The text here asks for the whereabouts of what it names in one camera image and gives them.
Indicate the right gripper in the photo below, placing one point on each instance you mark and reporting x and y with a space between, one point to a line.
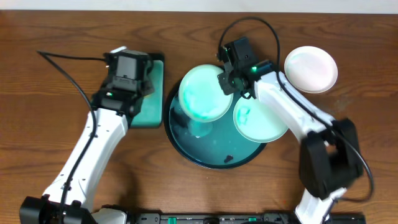
226 88

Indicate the mint plate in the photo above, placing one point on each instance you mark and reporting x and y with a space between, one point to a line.
257 122
200 95

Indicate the white plate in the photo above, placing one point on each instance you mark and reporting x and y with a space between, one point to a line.
311 69

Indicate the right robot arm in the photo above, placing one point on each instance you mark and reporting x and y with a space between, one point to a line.
330 159

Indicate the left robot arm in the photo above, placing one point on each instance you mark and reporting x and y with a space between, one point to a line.
70 197

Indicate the rectangular green tray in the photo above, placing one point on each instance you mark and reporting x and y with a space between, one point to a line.
152 105

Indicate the round dark teal tray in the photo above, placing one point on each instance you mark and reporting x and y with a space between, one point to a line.
207 144

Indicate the small black debris piece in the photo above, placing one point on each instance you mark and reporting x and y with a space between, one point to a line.
228 158

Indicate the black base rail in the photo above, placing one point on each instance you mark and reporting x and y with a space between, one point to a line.
155 218

